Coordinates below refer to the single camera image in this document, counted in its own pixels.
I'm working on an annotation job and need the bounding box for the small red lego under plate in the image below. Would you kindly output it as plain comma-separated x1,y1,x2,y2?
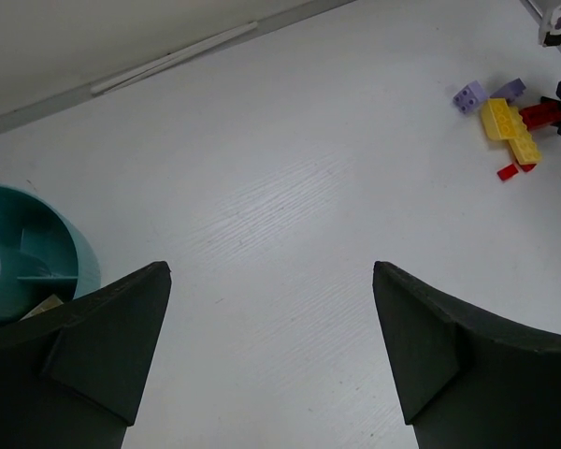
520,164,537,172

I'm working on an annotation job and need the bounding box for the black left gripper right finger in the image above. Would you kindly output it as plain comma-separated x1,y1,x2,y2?
372,262,561,448

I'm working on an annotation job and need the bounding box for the small red flat lego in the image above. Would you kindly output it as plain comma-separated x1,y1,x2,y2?
496,164,519,182

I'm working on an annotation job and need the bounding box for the lavender lego brick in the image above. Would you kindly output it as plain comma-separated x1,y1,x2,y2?
453,80,488,115
491,78,526,104

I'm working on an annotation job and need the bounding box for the beige lego brick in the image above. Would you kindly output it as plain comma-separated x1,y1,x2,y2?
21,295,64,321

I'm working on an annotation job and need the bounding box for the yellow long lego plate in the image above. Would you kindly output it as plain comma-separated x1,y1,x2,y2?
508,135,542,166

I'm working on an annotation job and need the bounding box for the red large lego brick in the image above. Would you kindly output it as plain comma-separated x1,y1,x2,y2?
519,101,561,131

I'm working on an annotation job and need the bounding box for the teal divided round container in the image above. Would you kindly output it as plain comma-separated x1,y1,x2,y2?
0,185,101,326

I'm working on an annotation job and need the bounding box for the yellow lego brick upside down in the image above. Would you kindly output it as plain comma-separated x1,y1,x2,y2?
481,98,527,141

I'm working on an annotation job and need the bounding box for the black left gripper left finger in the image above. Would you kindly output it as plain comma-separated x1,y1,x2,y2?
0,261,171,448

